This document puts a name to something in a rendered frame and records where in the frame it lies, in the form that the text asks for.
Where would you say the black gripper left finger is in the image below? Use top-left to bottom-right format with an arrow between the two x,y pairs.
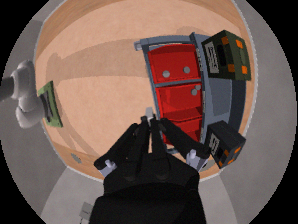
94,107 -> 150,181

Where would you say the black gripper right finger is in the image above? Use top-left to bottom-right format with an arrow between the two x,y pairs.
149,107 -> 212,180

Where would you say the red bin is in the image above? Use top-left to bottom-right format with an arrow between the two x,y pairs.
147,44 -> 201,84
162,116 -> 202,146
155,81 -> 203,121

